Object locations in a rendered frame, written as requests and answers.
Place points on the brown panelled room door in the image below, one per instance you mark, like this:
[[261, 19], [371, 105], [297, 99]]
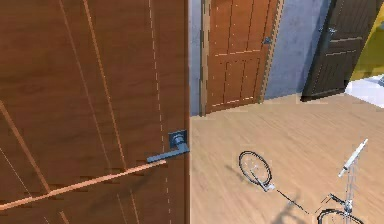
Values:
[[235, 53]]

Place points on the silver bicycle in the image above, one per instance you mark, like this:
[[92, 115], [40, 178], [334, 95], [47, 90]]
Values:
[[256, 168]]

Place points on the brown wooden room door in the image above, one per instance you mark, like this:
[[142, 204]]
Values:
[[83, 100]]

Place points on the dark brown room door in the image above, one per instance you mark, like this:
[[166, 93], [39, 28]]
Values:
[[340, 50]]

